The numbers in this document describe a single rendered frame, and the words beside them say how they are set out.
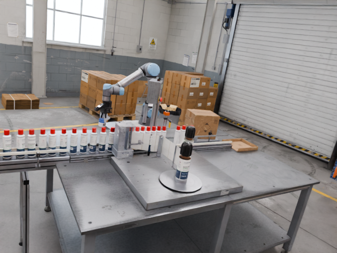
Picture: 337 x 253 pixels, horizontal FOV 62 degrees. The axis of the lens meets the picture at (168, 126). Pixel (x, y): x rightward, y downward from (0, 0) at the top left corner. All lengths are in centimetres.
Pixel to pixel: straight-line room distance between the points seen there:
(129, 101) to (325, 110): 400
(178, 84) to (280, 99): 228
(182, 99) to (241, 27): 233
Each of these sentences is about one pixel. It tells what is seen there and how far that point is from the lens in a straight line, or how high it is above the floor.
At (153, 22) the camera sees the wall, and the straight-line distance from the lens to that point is 906.
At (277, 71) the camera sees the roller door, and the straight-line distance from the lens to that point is 672.
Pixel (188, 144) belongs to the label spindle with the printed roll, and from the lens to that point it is 188.
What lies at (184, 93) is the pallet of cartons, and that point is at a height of 76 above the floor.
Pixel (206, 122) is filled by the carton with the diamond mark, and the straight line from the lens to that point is 304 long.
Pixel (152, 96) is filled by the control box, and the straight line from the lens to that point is 237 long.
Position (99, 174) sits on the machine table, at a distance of 208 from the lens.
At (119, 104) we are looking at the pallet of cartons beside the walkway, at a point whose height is 38.
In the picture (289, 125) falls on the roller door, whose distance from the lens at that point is 657.
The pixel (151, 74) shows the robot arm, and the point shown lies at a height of 149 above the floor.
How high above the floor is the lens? 181
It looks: 17 degrees down
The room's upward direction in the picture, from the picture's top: 9 degrees clockwise
